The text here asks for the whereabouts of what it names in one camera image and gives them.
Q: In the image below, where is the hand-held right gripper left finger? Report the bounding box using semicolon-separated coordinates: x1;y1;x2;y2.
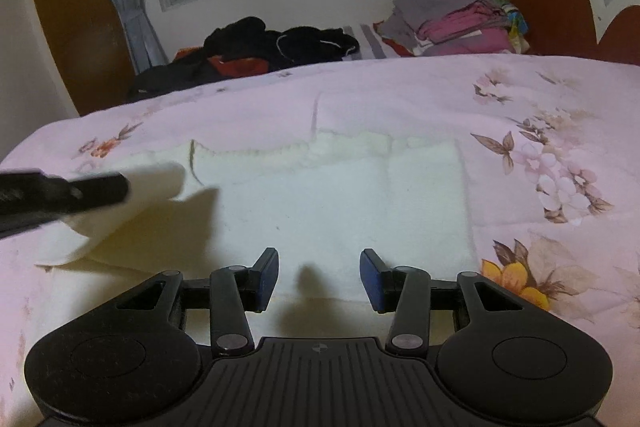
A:
116;248;281;358

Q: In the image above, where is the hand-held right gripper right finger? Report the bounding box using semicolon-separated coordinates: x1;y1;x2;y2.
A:
360;248;526;358

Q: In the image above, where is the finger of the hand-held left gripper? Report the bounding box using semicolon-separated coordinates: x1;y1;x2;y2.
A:
0;171;132;215
0;211;77;239

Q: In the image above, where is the white knit garment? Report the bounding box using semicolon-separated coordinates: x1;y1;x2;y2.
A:
35;131;476;340

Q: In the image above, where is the pile of black clothes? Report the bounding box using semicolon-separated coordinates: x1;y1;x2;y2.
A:
125;17;360;104

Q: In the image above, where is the stack of folded clothes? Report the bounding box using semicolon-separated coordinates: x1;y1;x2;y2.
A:
375;0;530;58

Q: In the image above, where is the brown wooden wardrobe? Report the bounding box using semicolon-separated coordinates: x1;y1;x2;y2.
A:
20;0;138;118

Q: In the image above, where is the red cloth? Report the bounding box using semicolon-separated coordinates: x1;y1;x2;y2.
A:
207;56;273;82

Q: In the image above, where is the grey white striped cloth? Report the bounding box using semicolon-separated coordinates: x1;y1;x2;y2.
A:
342;24;401;60

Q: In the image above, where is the pink floral blanket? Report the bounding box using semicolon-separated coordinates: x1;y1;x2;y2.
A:
0;54;640;427

